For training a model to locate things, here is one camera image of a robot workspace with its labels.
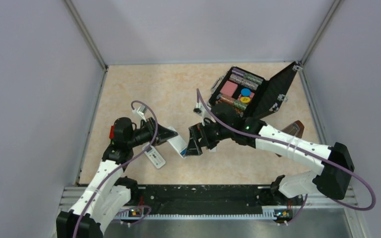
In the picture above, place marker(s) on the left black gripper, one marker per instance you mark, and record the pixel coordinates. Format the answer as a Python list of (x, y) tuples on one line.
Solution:
[(163, 135)]

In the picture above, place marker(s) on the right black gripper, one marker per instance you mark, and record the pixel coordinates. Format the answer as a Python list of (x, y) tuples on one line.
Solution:
[(197, 132)]

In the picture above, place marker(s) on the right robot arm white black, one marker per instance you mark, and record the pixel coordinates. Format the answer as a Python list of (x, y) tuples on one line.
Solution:
[(328, 164)]

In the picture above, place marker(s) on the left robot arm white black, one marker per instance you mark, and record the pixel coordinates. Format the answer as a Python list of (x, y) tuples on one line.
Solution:
[(109, 190)]

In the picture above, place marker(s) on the white remote control with screen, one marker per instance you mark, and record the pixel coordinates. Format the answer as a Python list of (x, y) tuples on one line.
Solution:
[(154, 156)]

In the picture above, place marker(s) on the orange black chip row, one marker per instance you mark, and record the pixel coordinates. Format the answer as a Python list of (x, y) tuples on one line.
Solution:
[(229, 100)]

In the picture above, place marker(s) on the green chip stack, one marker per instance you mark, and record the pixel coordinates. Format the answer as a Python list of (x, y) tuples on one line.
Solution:
[(239, 105)]

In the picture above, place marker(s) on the pink card deck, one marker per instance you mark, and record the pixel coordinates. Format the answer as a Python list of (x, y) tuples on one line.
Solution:
[(229, 88)]

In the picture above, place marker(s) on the yellow dealer chip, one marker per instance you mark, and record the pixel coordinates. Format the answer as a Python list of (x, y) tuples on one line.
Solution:
[(245, 100)]

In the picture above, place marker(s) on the blue dealer chip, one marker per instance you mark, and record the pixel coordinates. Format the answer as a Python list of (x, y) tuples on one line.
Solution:
[(245, 92)]

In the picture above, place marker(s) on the black poker chip case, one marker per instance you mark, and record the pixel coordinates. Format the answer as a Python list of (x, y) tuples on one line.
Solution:
[(267, 95)]

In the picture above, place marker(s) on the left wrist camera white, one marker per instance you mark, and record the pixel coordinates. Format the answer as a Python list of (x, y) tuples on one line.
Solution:
[(140, 112)]

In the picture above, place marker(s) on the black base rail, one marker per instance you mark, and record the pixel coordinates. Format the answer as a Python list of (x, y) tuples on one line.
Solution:
[(215, 200)]

